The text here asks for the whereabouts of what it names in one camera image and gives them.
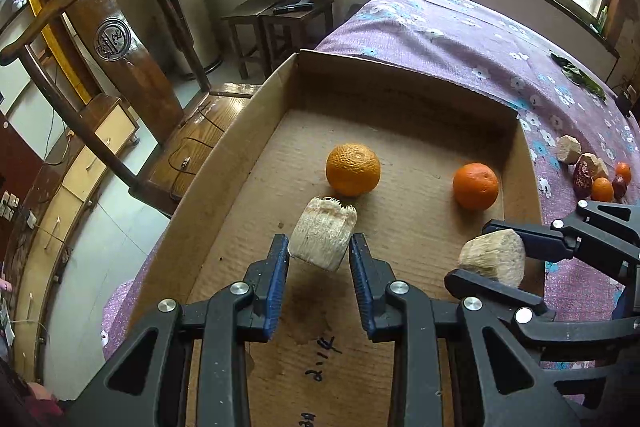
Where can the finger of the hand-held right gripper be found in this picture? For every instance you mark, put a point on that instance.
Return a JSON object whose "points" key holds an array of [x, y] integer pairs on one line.
{"points": [[530, 237], [500, 294]]}

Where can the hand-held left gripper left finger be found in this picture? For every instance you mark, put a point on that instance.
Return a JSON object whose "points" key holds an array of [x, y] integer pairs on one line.
{"points": [[279, 287]]}

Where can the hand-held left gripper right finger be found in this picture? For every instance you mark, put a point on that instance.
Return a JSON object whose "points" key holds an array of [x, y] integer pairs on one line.
{"points": [[362, 292]]}

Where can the peeled sugarcane piece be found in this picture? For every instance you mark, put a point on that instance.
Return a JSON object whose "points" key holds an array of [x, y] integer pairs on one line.
{"points": [[492, 257], [597, 166], [569, 149], [322, 232]]}

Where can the red date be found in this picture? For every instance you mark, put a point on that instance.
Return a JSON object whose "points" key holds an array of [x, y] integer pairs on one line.
{"points": [[582, 181], [619, 188]]}

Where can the small orange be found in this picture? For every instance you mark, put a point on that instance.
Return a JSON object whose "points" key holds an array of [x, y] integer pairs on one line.
{"points": [[602, 190], [623, 172]]}

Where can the brown cardboard box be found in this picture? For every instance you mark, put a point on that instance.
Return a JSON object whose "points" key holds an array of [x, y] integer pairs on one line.
{"points": [[410, 117]]}

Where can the smooth orange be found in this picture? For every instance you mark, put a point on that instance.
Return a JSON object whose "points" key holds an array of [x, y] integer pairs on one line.
{"points": [[476, 187]]}

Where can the rough-skinned orange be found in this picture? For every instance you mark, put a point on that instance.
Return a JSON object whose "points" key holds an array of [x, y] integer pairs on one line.
{"points": [[352, 169]]}

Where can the small black device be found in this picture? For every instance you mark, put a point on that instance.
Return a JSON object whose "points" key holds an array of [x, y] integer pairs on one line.
{"points": [[627, 103]]}

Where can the green leafy vegetable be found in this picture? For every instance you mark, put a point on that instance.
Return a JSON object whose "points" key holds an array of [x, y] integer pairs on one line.
{"points": [[577, 74]]}

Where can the purple floral bedsheet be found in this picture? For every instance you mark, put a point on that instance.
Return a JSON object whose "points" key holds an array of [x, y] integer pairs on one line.
{"points": [[450, 32]]}

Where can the green bottle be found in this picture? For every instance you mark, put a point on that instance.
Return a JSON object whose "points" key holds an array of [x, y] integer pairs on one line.
{"points": [[603, 19]]}

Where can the wooden drawer cabinet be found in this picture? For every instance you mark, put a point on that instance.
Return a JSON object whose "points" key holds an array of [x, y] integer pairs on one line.
{"points": [[75, 172]]}

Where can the dark wooden chair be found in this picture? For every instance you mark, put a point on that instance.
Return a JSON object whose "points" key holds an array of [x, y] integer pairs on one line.
{"points": [[135, 72]]}

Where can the black remote control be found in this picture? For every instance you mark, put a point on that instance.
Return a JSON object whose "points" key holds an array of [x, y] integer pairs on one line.
{"points": [[292, 6]]}

